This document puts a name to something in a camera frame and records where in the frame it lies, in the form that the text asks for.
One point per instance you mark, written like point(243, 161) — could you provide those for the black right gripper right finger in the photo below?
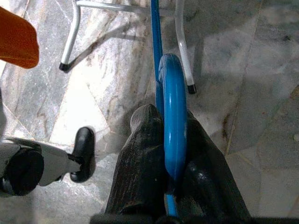
point(205, 184)

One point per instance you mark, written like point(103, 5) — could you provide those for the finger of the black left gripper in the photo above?
point(86, 149)

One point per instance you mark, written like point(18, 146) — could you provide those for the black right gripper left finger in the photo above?
point(140, 163)

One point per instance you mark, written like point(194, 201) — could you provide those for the blue plastic hanger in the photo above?
point(174, 116)

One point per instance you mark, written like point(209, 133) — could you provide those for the orange shirt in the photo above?
point(16, 42)

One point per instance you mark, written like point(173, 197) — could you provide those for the white grey folding chair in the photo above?
point(70, 38)

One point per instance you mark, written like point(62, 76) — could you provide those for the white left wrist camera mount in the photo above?
point(53, 161)

